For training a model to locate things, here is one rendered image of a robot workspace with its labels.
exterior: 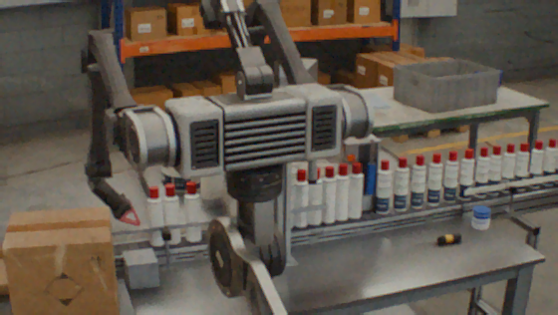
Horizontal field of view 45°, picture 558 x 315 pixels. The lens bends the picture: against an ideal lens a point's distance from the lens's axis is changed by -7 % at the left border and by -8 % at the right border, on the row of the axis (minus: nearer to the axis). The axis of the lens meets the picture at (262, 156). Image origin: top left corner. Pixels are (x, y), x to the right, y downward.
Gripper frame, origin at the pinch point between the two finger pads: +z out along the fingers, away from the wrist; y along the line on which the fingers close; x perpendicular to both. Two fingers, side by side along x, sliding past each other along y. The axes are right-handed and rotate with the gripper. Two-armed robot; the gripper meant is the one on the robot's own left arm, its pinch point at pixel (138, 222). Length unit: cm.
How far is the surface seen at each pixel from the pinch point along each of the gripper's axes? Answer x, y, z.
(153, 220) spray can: -4.4, -1.3, 3.1
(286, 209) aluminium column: -37.9, -16.2, 25.6
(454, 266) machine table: -65, -39, 74
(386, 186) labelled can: -69, -2, 56
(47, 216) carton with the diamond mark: 13.3, -21.2, -30.4
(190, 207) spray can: -15.9, -1.6, 8.8
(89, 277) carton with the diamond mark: 13.1, -41.3, -16.4
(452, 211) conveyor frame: -83, -5, 85
